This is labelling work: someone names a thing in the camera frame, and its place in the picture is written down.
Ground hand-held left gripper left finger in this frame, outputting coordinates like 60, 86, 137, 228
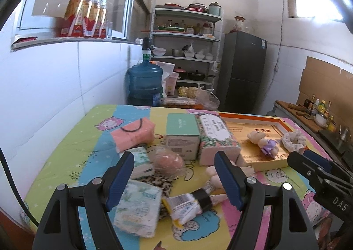
32, 151, 135, 250

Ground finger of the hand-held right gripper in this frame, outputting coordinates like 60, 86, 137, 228
287, 151, 335, 192
303, 150, 353, 184

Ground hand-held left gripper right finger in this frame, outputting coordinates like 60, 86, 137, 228
214, 151, 320, 250

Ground beige plush toy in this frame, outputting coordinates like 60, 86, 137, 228
205, 153, 254, 192

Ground small green leaf tissue pack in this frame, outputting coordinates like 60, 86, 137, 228
125, 147, 155, 180

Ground large green leaf tissue pack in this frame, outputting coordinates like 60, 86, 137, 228
113, 179, 163, 238

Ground packaged brush with black collar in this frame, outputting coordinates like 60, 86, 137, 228
161, 188, 229, 228

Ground pink sponge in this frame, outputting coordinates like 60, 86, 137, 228
147, 147, 188, 181

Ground orange framed wooden tray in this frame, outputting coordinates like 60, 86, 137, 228
218, 112, 306, 173

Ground black cooktop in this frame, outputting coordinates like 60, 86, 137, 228
318, 129, 353, 154

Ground white lace scrunchie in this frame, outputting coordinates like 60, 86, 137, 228
281, 131, 306, 153

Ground steel kettle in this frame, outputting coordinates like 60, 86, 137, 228
338, 126, 351, 142

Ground white bowl on counter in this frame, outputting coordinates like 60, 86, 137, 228
314, 114, 329, 126

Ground leopard print scrunchie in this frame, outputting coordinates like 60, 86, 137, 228
138, 170, 174, 216

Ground kitchen counter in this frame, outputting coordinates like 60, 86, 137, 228
273, 100, 353, 157

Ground floral tissue pack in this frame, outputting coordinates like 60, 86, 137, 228
195, 114, 242, 167

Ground teddy bear in purple dress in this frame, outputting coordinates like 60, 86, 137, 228
246, 130, 278, 159

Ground wooden cutting board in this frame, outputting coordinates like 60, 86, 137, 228
276, 100, 323, 132

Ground colourful cartoon tablecloth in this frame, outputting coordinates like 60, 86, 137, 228
21, 104, 335, 250

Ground mint green cardboard box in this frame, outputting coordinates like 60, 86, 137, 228
165, 114, 201, 161

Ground clear plastic bag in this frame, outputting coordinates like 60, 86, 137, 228
194, 89, 220, 110

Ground stack of jars and boxes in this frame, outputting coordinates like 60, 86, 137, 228
161, 97, 203, 108

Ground cauliflower and corn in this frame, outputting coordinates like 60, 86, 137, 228
179, 86, 205, 99

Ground blue water jug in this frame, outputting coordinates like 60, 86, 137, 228
127, 60, 164, 107

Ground dark grey refrigerator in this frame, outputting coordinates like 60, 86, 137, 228
219, 31, 268, 115

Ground plastic bin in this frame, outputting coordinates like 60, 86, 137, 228
164, 72, 179, 96

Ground black wok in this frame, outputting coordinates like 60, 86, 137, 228
188, 71, 216, 81

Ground red lidded pot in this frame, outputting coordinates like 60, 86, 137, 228
174, 67, 188, 80

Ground black water pump dispenser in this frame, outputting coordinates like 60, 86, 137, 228
141, 37, 153, 63

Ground glass jar with wooden lid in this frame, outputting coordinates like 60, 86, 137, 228
233, 16, 246, 33

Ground metal shelving unit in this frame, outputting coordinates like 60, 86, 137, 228
150, 5, 224, 107

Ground teal canister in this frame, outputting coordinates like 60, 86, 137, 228
208, 2, 222, 16

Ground red pans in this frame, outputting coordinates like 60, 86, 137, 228
185, 3, 208, 13

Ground large sliding window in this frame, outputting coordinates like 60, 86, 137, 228
17, 0, 135, 41

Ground cardboard wall sheets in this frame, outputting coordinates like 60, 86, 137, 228
296, 56, 353, 110

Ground black cable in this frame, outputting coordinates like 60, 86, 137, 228
0, 147, 39, 227

